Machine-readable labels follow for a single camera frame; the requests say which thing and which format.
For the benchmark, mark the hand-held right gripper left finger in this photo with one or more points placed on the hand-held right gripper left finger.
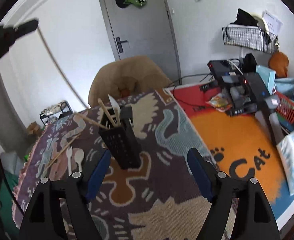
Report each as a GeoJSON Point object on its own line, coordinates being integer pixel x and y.
{"type": "Point", "coordinates": [99, 172]}

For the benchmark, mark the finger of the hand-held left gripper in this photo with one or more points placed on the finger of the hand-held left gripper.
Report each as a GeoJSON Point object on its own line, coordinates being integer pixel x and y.
{"type": "Point", "coordinates": [24, 28]}

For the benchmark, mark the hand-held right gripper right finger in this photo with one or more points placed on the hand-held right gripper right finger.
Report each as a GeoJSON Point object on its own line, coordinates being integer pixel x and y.
{"type": "Point", "coordinates": [199, 172]}

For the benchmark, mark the white plastic spoon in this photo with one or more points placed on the white plastic spoon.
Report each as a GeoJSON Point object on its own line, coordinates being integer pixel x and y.
{"type": "Point", "coordinates": [79, 156]}

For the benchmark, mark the white plastic fork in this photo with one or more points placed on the white plastic fork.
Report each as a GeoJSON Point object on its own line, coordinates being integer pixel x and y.
{"type": "Point", "coordinates": [69, 160]}

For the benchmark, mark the black slotted utensil holder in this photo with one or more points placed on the black slotted utensil holder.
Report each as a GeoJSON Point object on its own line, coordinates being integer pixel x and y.
{"type": "Point", "coordinates": [122, 145]}

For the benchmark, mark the white plastic knife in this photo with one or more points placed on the white plastic knife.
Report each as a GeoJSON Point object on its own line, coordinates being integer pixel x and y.
{"type": "Point", "coordinates": [114, 105]}

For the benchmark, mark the purple printed blanket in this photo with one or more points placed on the purple printed blanket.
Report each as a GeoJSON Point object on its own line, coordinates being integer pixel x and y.
{"type": "Point", "coordinates": [157, 160]}

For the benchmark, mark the orange printed mat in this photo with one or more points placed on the orange printed mat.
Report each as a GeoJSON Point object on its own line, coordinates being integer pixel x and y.
{"type": "Point", "coordinates": [237, 135]}

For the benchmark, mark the grey-framed side door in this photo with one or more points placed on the grey-framed side door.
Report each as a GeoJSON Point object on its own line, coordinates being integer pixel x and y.
{"type": "Point", "coordinates": [4, 110]}

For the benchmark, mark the yellow snack packet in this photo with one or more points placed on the yellow snack packet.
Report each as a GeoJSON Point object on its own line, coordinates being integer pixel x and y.
{"type": "Point", "coordinates": [218, 102]}

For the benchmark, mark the black shoe rack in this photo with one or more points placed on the black shoe rack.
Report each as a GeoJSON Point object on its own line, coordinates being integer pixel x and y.
{"type": "Point", "coordinates": [54, 111]}

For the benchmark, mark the cardboard box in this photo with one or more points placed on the cardboard box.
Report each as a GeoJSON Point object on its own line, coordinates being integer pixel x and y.
{"type": "Point", "coordinates": [34, 128]}

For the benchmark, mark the green cloth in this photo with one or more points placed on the green cloth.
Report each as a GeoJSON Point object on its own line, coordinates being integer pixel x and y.
{"type": "Point", "coordinates": [6, 200]}

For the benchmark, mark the black hat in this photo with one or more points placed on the black hat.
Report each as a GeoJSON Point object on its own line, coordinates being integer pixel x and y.
{"type": "Point", "coordinates": [121, 0]}

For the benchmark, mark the black electronic device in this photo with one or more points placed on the black electronic device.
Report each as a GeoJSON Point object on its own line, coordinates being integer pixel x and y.
{"type": "Point", "coordinates": [219, 70]}
{"type": "Point", "coordinates": [259, 87]}

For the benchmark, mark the tan upholstered chair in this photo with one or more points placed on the tan upholstered chair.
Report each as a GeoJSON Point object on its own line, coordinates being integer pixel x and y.
{"type": "Point", "coordinates": [127, 70]}

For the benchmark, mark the red plastic basket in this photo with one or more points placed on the red plastic basket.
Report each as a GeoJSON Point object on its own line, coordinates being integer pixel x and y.
{"type": "Point", "coordinates": [288, 107]}

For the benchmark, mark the grey door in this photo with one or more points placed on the grey door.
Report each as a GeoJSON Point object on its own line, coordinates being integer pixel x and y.
{"type": "Point", "coordinates": [142, 30]}

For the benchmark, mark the light blue tissue box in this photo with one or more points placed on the light blue tissue box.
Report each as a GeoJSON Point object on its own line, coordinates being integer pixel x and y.
{"type": "Point", "coordinates": [265, 75]}

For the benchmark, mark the light blue bag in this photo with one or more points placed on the light blue bag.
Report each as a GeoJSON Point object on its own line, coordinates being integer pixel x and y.
{"type": "Point", "coordinates": [289, 86]}

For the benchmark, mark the orange plush toy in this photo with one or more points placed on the orange plush toy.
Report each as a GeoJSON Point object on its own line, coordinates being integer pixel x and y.
{"type": "Point", "coordinates": [279, 63]}

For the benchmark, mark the black cloth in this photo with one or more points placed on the black cloth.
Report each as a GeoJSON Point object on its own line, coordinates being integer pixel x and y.
{"type": "Point", "coordinates": [244, 17]}

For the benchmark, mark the cream round object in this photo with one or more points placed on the cream round object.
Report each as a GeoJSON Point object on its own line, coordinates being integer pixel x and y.
{"type": "Point", "coordinates": [260, 21]}

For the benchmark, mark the white paper sheet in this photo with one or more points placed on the white paper sheet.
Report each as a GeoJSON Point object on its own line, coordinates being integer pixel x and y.
{"type": "Point", "coordinates": [273, 21]}

